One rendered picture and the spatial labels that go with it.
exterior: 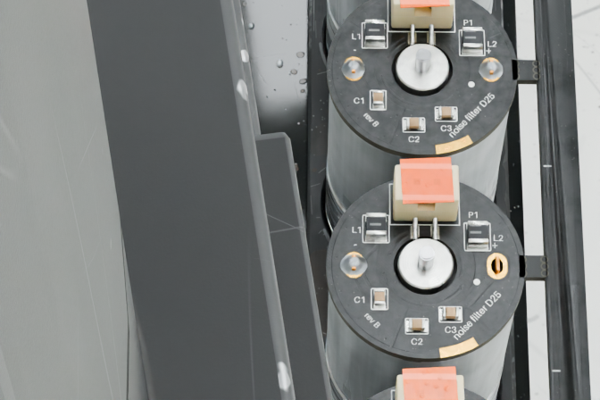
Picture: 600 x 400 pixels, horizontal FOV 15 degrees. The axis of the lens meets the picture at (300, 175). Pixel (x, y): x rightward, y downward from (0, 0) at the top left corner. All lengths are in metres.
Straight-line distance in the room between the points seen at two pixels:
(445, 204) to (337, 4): 0.05
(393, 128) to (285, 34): 0.07
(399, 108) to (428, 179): 0.02
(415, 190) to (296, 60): 0.08
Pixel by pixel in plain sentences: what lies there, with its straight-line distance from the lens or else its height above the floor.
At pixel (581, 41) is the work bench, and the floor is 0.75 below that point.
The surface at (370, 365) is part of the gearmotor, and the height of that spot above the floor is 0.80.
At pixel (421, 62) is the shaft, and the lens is 0.30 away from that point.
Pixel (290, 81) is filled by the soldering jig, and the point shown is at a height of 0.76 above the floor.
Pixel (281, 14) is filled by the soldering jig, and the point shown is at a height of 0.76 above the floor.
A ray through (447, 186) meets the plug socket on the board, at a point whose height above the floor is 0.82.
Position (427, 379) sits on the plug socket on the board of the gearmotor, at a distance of 0.27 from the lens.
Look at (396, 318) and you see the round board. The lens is 0.28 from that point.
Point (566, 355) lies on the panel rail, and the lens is 0.28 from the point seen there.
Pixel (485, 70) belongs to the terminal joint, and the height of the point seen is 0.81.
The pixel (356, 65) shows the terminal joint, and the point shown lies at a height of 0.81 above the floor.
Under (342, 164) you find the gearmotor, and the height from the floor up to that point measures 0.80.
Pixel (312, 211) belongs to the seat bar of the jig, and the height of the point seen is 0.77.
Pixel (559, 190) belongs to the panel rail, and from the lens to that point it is 0.29.
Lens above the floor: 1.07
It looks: 64 degrees down
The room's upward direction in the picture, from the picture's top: straight up
